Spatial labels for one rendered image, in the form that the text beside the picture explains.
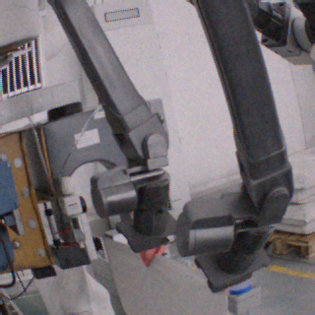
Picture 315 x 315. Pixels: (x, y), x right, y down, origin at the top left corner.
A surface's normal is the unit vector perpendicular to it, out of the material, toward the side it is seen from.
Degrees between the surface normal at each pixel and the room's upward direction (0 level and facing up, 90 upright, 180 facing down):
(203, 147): 90
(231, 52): 119
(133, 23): 90
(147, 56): 90
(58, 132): 90
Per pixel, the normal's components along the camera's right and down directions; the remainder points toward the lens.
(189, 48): 0.44, 0.04
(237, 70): 0.17, 0.57
